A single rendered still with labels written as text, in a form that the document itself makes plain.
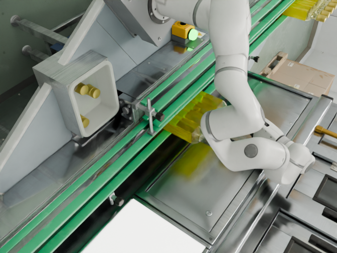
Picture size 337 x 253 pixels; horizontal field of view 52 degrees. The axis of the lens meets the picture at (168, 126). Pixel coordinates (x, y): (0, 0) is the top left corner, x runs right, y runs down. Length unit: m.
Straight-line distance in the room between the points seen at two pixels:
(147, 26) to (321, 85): 4.64
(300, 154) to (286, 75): 4.55
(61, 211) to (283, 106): 1.09
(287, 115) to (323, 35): 6.07
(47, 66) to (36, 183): 0.37
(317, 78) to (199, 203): 4.66
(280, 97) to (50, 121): 1.08
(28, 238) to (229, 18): 0.81
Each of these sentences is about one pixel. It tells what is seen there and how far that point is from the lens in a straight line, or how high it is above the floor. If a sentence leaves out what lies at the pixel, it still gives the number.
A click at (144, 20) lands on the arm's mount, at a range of 1.15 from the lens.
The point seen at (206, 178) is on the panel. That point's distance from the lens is 1.33.
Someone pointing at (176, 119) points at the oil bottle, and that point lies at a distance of 1.31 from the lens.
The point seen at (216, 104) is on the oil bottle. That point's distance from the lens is 1.38.
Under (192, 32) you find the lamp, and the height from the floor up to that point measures 0.84.
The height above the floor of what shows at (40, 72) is 0.71.
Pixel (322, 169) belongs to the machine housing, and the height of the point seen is 1.49.
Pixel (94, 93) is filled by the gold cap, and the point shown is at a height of 0.81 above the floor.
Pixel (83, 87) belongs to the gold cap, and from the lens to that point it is 1.11.
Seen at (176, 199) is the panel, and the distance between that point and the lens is 1.28.
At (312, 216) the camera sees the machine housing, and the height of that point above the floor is 1.54.
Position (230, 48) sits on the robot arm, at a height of 1.21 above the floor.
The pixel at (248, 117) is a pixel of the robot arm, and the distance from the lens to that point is 0.85.
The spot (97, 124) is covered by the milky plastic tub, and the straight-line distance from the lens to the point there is 1.19.
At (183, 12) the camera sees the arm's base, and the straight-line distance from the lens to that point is 1.09.
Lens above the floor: 1.54
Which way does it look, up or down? 26 degrees down
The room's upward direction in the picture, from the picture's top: 117 degrees clockwise
